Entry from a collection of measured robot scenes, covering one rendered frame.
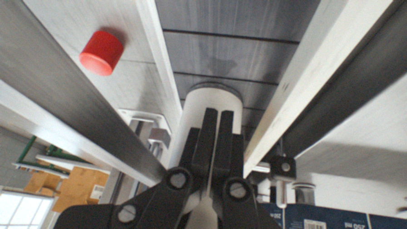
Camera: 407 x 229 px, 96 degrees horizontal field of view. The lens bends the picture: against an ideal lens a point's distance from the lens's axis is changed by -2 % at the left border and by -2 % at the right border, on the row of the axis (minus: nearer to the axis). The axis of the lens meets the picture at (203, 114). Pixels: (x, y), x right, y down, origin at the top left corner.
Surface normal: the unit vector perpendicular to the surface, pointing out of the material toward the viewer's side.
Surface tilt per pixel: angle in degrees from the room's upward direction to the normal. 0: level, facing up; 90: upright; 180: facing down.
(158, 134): 90
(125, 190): 90
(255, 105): 0
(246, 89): 0
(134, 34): 0
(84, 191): 91
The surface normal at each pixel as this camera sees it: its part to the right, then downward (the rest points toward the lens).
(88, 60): -0.17, 0.86
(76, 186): -0.17, -0.51
